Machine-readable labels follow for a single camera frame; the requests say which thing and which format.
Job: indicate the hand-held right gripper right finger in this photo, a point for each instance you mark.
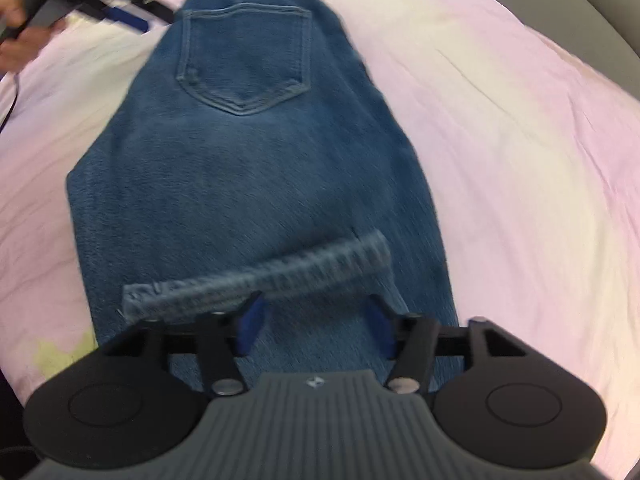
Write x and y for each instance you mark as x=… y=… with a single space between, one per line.
x=379 y=329

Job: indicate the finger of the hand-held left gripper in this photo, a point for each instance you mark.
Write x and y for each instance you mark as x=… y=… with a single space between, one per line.
x=132 y=16

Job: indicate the blue denim pants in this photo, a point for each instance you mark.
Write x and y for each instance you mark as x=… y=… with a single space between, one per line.
x=260 y=170

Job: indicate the pink floral blanket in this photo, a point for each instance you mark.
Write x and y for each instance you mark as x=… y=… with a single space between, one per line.
x=500 y=160

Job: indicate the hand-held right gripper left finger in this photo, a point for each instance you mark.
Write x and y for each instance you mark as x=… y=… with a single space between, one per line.
x=250 y=325

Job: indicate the grey upholstered headboard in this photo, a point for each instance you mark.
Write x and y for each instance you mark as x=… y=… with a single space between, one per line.
x=605 y=15

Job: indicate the person's left hand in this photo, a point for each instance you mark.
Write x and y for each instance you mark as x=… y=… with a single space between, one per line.
x=25 y=45

